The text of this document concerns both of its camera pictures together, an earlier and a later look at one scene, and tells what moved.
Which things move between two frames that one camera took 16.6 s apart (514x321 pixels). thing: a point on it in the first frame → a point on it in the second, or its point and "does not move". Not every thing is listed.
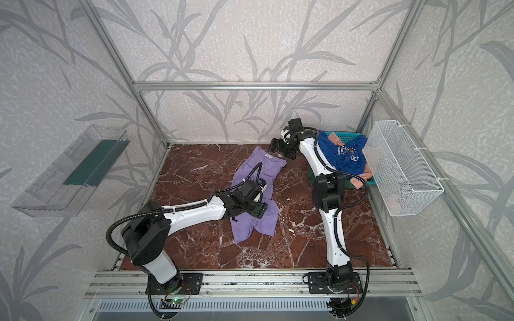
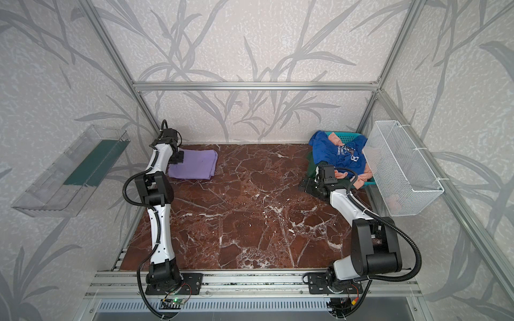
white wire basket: (405, 185) does not move
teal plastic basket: (349, 137) does not move
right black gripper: (279, 146) → (314, 188)
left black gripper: (258, 209) → (177, 157)
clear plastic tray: (69, 182) does not move
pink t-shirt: (356, 181) does not move
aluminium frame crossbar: (255, 85) does not move
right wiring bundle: (341, 307) does not move
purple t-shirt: (261, 163) → (197, 164)
